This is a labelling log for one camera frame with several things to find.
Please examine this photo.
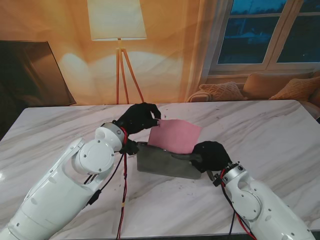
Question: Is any floor lamp with wooden legs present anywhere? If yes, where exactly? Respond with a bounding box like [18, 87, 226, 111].
[86, 0, 148, 105]

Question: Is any red black right arm cable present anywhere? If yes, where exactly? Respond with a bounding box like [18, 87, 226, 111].
[219, 169, 258, 240]

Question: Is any cream knitted cushion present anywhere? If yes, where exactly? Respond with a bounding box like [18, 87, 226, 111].
[198, 81, 249, 102]

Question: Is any orange knitted cushion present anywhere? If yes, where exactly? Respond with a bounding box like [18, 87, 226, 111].
[268, 76, 320, 102]

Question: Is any pink document folder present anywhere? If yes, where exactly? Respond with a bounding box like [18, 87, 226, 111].
[148, 118, 203, 155]

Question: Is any red black left arm cable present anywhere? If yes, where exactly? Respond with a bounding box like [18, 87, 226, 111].
[83, 127, 130, 240]

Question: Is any dark flat television screen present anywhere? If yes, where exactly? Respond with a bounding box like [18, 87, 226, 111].
[0, 40, 77, 131]

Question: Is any sheer beige curtain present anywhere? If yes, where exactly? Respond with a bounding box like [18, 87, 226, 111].
[184, 0, 234, 103]

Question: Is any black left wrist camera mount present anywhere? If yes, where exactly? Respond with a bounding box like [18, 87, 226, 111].
[118, 139, 140, 156]

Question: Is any white framed window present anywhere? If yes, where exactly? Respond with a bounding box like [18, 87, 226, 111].
[207, 0, 320, 76]

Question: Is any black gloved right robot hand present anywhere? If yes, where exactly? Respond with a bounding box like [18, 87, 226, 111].
[191, 140, 233, 173]

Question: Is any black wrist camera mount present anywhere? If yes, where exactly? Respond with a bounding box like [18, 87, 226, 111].
[206, 169, 226, 187]
[118, 139, 140, 156]

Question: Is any red black arm cable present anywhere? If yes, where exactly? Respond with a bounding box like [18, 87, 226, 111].
[83, 127, 130, 240]
[219, 169, 258, 240]

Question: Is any grey suede zipper pouch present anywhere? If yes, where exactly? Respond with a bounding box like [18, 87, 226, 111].
[136, 141, 202, 180]

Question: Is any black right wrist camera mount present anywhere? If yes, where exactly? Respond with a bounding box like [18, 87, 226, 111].
[206, 169, 226, 187]

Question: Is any plain orange cushion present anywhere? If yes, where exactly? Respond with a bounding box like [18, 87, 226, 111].
[242, 72, 314, 101]

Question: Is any beige sofa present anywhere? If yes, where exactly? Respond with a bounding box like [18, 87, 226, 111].
[186, 70, 320, 123]

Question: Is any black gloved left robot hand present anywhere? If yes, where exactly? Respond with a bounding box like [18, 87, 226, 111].
[111, 102, 162, 136]

